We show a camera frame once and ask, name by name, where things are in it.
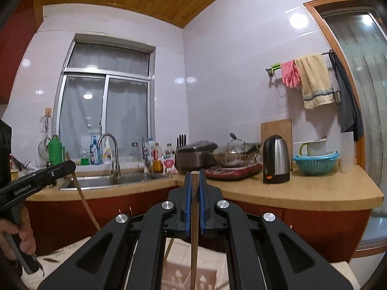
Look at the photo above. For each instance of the green clip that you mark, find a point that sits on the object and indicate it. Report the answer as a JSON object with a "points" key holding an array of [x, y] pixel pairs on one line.
{"points": [[275, 66]]}

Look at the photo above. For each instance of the wooden cutting board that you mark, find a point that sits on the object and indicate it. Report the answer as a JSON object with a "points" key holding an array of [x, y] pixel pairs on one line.
{"points": [[276, 127]]}

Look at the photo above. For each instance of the glass jar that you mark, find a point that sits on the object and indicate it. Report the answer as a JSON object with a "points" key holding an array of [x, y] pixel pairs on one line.
{"points": [[135, 152]]}

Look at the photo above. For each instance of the tall white container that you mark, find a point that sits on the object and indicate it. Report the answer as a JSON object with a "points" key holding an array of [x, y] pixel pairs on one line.
{"points": [[347, 154]]}

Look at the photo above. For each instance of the beige towel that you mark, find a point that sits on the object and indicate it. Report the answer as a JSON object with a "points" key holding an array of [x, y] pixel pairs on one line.
{"points": [[316, 81]]}

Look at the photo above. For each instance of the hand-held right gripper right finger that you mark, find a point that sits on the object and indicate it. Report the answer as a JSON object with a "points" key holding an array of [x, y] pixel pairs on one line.
{"points": [[202, 205]]}

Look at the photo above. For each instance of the white plastic utensil holder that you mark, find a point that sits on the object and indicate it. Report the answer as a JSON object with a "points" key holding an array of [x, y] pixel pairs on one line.
{"points": [[181, 276]]}

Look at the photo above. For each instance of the beige kitchen countertop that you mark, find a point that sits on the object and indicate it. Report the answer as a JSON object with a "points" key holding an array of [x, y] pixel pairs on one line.
{"points": [[302, 190]]}

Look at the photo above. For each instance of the metal towel rail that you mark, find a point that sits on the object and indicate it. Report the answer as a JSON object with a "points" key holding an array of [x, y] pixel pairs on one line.
{"points": [[275, 77]]}

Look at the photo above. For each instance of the pink rubber gloves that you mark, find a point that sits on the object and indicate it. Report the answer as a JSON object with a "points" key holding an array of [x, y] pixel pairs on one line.
{"points": [[290, 75]]}

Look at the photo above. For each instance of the grey rice cooker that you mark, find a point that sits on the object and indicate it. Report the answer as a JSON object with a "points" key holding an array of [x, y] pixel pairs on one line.
{"points": [[195, 157]]}

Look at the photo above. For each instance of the dark apron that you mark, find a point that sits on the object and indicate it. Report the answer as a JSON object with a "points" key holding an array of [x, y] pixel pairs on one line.
{"points": [[347, 108]]}

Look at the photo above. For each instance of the cooking oil bottle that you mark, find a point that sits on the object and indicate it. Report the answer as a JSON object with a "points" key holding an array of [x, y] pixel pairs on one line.
{"points": [[157, 161]]}

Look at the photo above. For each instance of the white spray bottle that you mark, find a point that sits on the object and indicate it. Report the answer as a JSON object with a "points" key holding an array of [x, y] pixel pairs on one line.
{"points": [[106, 154]]}

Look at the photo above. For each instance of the green thermos bottle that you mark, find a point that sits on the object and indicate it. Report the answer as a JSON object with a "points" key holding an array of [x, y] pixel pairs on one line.
{"points": [[56, 151]]}

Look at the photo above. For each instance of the glass door wooden frame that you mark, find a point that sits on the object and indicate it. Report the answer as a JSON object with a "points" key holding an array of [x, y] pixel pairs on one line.
{"points": [[369, 96]]}

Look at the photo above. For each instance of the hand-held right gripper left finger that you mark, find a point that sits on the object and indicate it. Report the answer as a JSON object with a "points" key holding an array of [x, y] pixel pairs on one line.
{"points": [[189, 205]]}

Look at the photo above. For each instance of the steel sink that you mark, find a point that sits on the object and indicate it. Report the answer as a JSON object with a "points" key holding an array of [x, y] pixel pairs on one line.
{"points": [[99, 181]]}

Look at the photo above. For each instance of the wooden chopstick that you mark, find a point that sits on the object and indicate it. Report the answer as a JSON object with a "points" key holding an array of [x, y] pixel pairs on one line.
{"points": [[195, 247], [83, 199], [169, 249]]}

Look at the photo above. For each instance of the blue detergent bottle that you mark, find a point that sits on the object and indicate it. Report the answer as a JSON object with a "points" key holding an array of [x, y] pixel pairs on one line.
{"points": [[94, 154]]}

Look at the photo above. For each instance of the wooden knife block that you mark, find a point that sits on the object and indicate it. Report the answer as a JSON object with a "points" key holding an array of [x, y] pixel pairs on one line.
{"points": [[181, 145]]}

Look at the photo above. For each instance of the red induction cooktop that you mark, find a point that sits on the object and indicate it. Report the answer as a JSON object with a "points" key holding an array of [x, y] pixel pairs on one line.
{"points": [[232, 172]]}

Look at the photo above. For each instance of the aluminium sliding window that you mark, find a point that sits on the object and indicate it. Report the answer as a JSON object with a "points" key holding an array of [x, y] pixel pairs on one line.
{"points": [[105, 102]]}

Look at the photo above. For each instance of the steel electric kettle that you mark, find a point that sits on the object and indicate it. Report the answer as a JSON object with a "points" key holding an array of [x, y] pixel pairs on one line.
{"points": [[276, 160]]}

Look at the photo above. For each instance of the steel wok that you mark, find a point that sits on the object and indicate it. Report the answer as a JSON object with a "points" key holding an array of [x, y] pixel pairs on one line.
{"points": [[242, 155]]}

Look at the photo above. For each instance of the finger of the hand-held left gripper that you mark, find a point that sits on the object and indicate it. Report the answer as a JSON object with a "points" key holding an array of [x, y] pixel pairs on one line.
{"points": [[36, 184]]}

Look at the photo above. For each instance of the teal plastic colander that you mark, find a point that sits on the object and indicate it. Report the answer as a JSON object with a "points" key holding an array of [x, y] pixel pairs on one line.
{"points": [[316, 164]]}

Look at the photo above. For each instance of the person's left hand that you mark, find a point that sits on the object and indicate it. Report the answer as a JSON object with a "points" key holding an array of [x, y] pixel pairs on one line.
{"points": [[27, 232]]}

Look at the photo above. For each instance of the red wall cabinet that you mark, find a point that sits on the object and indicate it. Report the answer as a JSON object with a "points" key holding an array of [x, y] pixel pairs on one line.
{"points": [[15, 51]]}

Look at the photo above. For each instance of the green dish soap bottle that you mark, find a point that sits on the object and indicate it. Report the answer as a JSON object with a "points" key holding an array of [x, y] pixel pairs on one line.
{"points": [[85, 158]]}

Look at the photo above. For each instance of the white plastic bottle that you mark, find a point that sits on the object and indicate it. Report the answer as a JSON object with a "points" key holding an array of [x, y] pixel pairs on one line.
{"points": [[150, 148]]}

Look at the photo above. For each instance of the steel kitchen faucet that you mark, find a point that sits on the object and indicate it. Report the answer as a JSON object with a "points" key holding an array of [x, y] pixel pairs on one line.
{"points": [[115, 157]]}

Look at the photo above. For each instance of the red and white bag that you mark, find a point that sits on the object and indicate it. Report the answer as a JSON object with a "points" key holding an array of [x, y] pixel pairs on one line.
{"points": [[169, 164]]}

